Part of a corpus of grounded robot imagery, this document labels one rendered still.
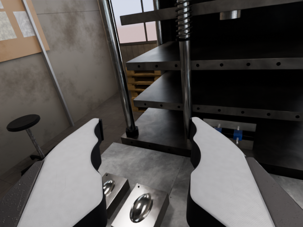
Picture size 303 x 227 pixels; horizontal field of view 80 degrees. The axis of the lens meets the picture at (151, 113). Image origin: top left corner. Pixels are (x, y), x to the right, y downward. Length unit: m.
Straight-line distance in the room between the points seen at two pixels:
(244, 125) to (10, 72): 2.71
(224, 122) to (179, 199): 0.48
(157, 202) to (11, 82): 2.54
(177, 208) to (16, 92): 2.58
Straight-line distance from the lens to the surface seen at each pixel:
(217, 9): 0.97
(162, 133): 1.28
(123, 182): 0.91
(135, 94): 3.27
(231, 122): 1.09
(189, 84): 0.99
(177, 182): 0.95
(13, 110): 2.98
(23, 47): 3.05
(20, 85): 3.01
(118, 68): 1.12
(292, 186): 1.03
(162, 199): 0.81
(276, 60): 0.97
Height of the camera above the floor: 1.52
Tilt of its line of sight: 28 degrees down
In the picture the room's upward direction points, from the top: 9 degrees counter-clockwise
